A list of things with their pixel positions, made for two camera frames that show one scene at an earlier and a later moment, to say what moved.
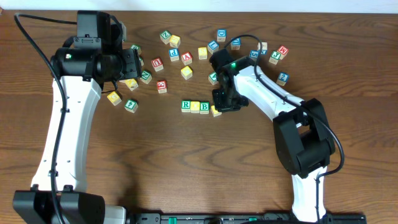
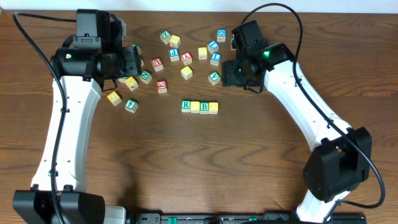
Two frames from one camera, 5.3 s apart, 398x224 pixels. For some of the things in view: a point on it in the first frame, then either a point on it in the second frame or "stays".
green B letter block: [204, 107] stays
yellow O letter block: [194, 106] stays
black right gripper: [221, 106] → [229, 75]
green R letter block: [185, 106] stays
